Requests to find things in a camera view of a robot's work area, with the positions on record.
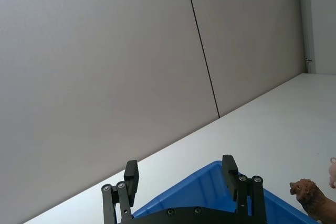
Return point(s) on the brown lion toy figure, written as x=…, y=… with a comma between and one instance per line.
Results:
x=313, y=200

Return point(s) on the pink pig toy figure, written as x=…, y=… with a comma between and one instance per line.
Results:
x=333, y=174

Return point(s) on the blue plastic bin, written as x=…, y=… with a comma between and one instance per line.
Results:
x=183, y=192

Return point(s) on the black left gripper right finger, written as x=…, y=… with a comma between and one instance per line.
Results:
x=231, y=179

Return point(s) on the pale grey door frame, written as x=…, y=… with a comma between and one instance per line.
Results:
x=307, y=24

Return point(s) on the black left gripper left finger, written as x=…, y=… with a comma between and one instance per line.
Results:
x=130, y=182

